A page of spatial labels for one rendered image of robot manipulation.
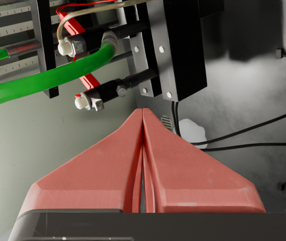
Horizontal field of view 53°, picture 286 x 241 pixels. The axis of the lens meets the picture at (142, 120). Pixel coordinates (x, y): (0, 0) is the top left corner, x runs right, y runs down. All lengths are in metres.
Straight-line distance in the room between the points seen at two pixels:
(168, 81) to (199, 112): 0.21
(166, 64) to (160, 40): 0.04
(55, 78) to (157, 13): 0.27
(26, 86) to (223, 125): 0.50
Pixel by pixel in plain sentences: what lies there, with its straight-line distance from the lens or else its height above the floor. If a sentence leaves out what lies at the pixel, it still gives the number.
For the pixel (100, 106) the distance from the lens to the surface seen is 0.40.
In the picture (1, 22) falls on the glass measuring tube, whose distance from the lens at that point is 0.65.
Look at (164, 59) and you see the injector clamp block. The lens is 0.48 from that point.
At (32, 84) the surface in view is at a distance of 0.23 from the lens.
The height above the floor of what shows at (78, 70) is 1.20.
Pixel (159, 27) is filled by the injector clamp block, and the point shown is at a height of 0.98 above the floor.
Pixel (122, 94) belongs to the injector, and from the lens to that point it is 0.43.
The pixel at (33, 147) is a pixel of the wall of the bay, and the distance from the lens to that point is 0.73.
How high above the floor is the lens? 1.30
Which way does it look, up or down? 33 degrees down
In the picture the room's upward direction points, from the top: 118 degrees counter-clockwise
